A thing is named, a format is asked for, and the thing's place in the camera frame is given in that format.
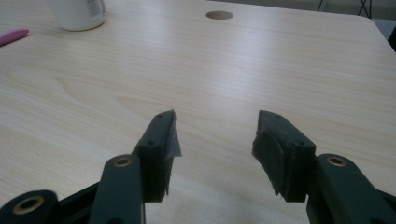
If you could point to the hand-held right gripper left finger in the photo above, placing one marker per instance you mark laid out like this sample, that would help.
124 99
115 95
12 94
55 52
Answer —
155 149

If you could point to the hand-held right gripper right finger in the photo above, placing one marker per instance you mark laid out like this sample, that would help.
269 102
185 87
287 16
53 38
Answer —
286 155

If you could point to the white cup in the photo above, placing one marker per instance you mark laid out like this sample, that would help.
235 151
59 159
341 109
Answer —
79 14

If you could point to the pink toothbrush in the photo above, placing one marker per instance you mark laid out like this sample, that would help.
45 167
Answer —
12 34

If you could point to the black stand legs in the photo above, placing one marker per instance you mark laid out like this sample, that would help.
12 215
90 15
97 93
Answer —
364 6

